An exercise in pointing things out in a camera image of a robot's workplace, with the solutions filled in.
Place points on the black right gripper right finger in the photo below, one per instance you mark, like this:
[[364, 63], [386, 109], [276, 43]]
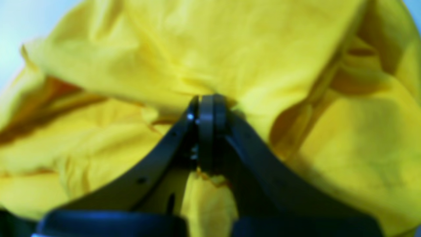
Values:
[[272, 200]]

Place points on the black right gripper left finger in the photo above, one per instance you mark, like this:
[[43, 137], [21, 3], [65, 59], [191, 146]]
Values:
[[144, 201]]

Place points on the yellow orange t-shirt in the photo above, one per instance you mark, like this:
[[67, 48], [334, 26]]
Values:
[[332, 86]]

